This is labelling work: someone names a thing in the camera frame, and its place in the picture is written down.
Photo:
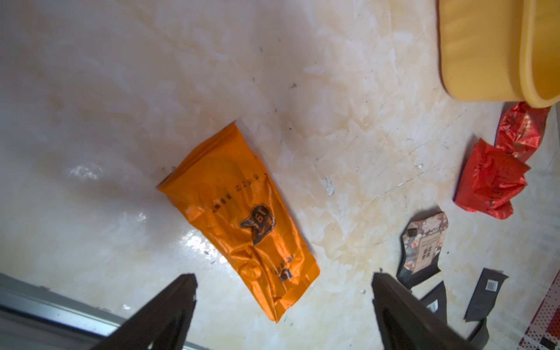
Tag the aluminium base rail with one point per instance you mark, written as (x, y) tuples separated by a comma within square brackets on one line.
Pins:
[(35, 318)]

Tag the floral black tea bag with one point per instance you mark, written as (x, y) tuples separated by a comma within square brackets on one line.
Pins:
[(422, 243)]

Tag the red tea bag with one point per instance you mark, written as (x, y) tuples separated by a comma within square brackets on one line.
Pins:
[(521, 130), (490, 179)]

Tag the orange tea bag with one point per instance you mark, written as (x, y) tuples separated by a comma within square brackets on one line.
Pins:
[(224, 190)]

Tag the red tea bag top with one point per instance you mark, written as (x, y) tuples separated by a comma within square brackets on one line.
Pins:
[(521, 130)]

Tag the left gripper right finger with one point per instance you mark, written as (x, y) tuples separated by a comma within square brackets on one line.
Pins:
[(404, 323)]

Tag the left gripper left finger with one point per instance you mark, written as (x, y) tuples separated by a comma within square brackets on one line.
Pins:
[(163, 323)]

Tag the yellow plastic storage box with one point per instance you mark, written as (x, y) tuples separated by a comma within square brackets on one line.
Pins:
[(500, 51)]

